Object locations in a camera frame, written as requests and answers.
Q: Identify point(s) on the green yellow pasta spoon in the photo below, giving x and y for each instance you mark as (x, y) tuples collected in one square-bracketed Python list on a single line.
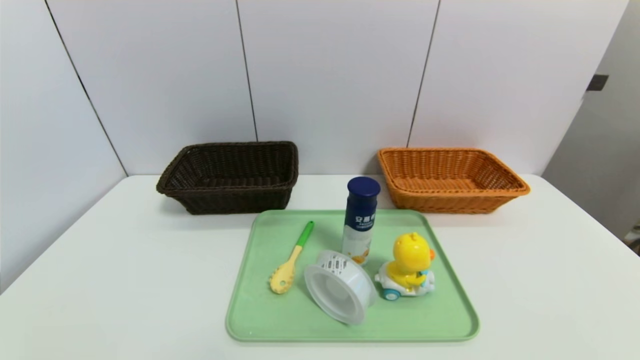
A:
[(287, 272)]

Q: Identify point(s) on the white round plastic container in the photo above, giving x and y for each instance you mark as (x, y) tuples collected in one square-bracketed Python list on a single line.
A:
[(340, 292)]

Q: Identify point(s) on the yellow duck scooter toy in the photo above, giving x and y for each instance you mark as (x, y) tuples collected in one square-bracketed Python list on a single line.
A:
[(410, 260)]

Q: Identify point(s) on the dark brown wicker basket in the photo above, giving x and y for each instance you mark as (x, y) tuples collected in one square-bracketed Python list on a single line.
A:
[(230, 195)]

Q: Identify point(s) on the orange wicker basket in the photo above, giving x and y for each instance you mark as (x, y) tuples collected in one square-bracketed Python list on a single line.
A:
[(450, 197)]

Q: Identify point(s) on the blue white drink bottle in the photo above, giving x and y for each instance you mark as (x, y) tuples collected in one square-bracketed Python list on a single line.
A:
[(361, 215)]

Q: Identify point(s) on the light green plastic tray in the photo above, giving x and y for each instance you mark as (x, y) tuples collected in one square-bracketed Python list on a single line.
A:
[(440, 315)]

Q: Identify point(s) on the black wall fixture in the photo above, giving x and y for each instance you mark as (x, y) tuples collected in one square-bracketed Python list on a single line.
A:
[(597, 82)]

